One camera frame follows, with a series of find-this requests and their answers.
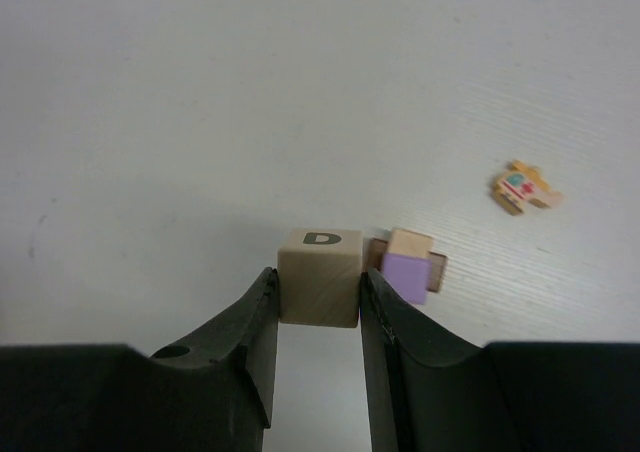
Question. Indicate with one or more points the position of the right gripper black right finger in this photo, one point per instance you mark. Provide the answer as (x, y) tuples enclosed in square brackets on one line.
[(430, 390)]

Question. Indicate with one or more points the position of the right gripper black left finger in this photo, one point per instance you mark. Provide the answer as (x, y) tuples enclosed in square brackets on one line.
[(211, 390)]

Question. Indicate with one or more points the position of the purple cube block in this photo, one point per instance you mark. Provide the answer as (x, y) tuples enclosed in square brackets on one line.
[(408, 276)]

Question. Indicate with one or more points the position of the dark brown wood block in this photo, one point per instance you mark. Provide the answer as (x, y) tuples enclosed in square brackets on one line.
[(376, 250)]

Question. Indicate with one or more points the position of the light wood cube block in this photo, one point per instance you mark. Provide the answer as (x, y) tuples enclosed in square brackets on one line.
[(319, 273)]

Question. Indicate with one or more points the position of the patterned small wood block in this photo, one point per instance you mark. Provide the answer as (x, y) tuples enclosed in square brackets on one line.
[(521, 184)]

